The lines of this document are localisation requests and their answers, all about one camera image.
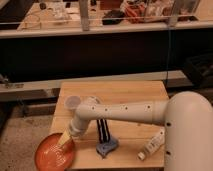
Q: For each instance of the tan pointed end tool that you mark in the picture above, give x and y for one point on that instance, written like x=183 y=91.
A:
x=64 y=138

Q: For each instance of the orange ceramic bowl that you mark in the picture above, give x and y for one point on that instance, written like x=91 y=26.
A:
x=50 y=157

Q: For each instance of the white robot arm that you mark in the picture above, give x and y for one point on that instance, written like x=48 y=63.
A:
x=187 y=118

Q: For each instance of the translucent plastic cup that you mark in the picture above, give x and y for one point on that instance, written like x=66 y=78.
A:
x=72 y=102

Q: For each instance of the white tube bottle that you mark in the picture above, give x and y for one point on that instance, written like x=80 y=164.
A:
x=152 y=145

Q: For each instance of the black bag on counter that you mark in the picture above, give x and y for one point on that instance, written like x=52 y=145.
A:
x=112 y=17

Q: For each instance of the red orange item on counter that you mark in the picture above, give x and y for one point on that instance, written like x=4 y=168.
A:
x=135 y=12

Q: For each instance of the dark crate at right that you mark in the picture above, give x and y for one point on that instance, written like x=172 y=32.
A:
x=199 y=70

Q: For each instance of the grey metal post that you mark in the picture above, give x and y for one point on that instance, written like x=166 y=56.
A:
x=83 y=7

